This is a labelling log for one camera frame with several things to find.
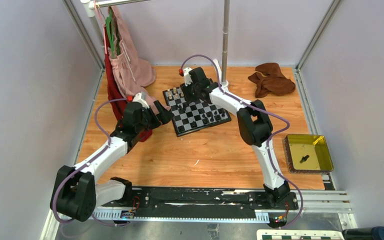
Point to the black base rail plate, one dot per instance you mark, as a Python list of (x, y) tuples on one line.
[(202, 203)]

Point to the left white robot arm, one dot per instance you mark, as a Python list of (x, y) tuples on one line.
[(76, 193)]

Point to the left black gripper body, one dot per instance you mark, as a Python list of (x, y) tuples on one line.
[(149, 120)]

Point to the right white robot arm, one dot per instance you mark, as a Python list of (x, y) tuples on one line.
[(255, 128)]

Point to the dark blue object corner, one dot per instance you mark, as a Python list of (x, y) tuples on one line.
[(369, 233)]

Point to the black piece in tray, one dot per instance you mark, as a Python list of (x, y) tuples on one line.
[(304, 158)]

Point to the pink hanging garment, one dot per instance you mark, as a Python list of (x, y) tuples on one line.
[(131, 73)]

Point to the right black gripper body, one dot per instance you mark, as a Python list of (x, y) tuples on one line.
[(191, 92)]

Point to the green clothes hanger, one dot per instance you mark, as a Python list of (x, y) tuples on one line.
[(110, 33)]

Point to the red hanging garment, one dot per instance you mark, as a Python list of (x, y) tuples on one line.
[(114, 93)]

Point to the brown cloth pile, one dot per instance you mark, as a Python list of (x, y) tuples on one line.
[(269, 79)]

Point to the black white chessboard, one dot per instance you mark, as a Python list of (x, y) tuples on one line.
[(192, 117)]

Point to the yellow transparent tray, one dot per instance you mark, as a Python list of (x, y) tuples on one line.
[(298, 145)]

